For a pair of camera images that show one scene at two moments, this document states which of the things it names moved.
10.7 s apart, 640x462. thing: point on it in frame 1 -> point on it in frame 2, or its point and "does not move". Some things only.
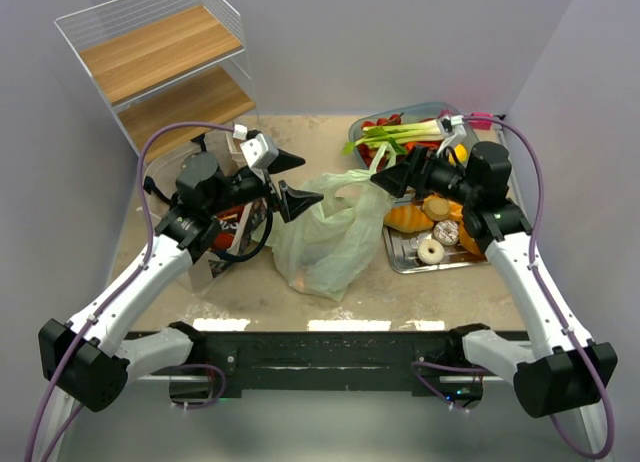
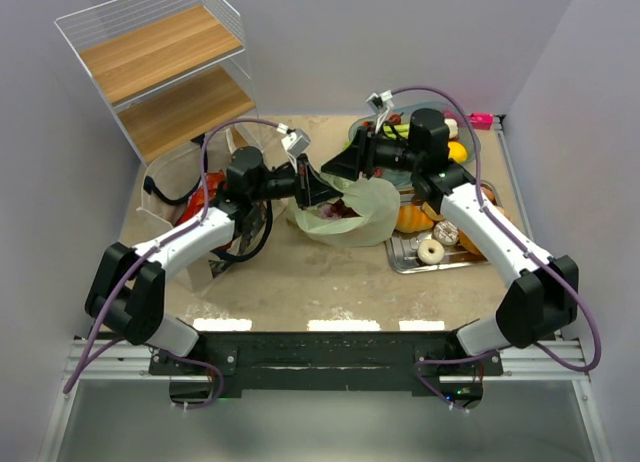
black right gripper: x=413 y=169 -> x=363 y=149
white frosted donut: x=430 y=258 does not move
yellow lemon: x=461 y=152 does not move
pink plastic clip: x=481 y=124 does not move
